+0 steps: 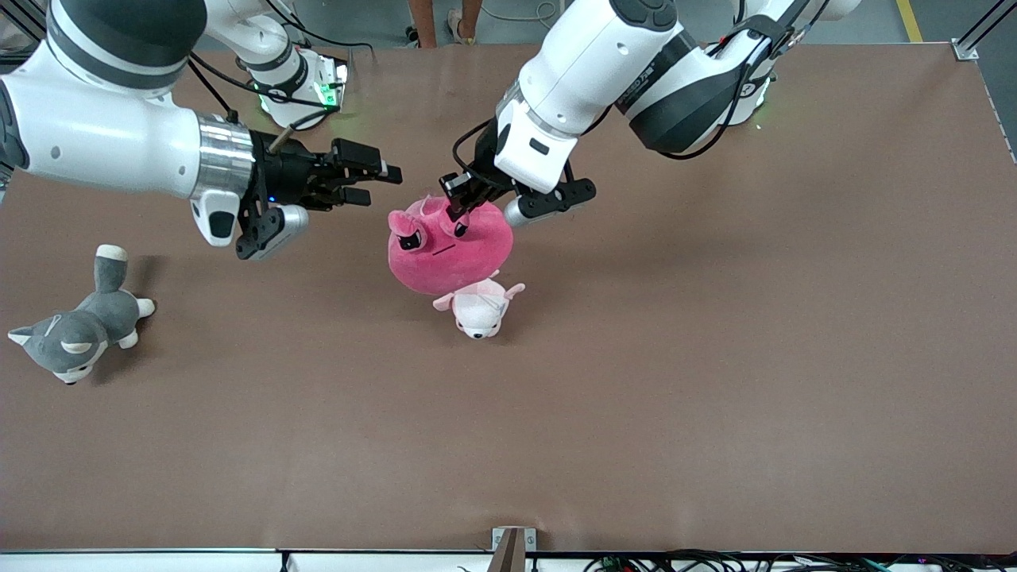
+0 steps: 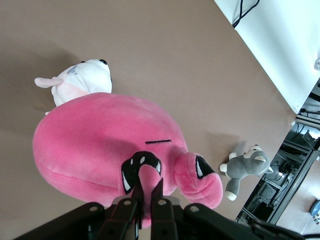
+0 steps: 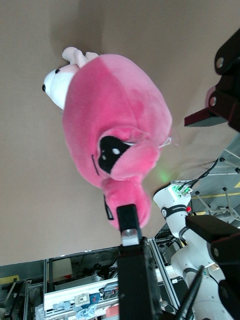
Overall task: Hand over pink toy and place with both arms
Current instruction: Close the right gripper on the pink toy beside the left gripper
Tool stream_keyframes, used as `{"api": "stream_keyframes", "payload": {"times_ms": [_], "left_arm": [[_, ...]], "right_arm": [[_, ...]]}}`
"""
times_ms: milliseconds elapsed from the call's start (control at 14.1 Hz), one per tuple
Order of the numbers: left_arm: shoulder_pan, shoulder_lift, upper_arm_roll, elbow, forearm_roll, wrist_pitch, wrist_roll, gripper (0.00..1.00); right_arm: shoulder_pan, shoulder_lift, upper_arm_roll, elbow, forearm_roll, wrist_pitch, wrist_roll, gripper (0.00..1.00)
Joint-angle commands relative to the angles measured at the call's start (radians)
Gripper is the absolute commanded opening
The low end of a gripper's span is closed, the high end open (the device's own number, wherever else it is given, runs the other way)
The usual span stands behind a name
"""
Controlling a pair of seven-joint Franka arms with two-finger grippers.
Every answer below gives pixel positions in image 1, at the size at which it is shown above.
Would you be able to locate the small pale pink plush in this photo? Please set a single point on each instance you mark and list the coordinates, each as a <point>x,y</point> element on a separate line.
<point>481,310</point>

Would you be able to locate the white table edge rail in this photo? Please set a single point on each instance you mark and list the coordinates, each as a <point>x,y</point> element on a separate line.
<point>159,562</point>

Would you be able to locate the person bare leg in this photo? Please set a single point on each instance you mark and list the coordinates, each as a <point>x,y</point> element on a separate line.
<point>469,16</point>
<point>425,20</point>

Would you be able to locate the aluminium table bracket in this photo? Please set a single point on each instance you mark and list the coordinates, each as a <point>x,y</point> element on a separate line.
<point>512,548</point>

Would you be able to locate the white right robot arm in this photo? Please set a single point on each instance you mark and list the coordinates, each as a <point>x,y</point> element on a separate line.
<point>103,139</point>

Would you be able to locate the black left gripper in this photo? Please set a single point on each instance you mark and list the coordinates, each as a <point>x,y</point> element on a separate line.
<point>481,178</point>

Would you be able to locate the aluminium frame post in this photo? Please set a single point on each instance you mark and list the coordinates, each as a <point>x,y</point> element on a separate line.
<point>965,49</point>

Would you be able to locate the round pink plush toy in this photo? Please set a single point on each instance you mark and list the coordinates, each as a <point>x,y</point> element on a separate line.
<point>453,254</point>

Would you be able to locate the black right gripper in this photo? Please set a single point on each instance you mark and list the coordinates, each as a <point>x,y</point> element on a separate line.
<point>288,176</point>

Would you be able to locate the grey and white cat plush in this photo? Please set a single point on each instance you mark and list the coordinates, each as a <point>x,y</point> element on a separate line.
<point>79,334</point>

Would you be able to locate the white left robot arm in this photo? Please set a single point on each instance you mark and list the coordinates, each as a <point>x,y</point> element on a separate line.
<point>588,56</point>

